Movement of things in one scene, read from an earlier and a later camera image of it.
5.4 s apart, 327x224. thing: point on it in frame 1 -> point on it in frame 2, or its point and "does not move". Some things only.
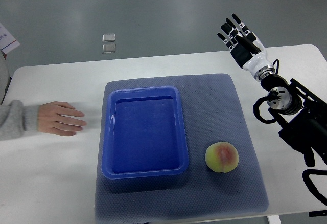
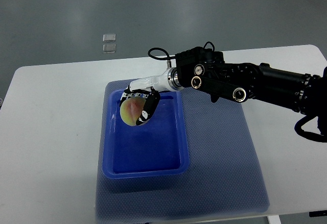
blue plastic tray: (144, 133) does not move
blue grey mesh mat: (215, 113) does not move
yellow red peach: (222, 157) -> (131, 109)
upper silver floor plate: (107, 38) does not move
